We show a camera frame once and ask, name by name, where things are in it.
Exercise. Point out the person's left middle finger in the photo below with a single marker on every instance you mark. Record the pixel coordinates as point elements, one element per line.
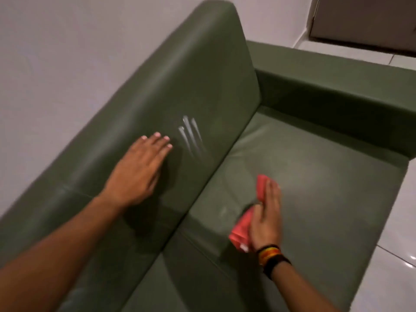
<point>157,151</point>

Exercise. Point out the person's left little finger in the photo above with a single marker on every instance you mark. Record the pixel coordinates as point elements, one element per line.
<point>137,145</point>

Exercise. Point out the person's right thumb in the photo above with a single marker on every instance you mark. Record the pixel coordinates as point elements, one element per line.
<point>256,213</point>

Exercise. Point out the person's right hand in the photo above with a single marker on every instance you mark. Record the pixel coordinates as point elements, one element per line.
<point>266,220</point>

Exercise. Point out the person's left forearm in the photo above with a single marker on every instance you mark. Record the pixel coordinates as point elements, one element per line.
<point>55,256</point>

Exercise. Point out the red cloth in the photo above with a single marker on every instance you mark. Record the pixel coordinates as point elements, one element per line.
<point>242,231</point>

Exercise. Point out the brown wooden door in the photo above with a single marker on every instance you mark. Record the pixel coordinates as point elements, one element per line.
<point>364,19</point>

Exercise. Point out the person's left hand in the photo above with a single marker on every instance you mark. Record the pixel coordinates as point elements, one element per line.
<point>138,173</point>

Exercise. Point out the black wristband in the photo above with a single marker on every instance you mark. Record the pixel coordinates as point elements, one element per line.
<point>276,263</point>

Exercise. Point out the green leather sofa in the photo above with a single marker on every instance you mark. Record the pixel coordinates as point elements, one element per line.
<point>305,178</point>

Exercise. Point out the person's right forearm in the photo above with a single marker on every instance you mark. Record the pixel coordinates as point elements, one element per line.
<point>302,292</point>

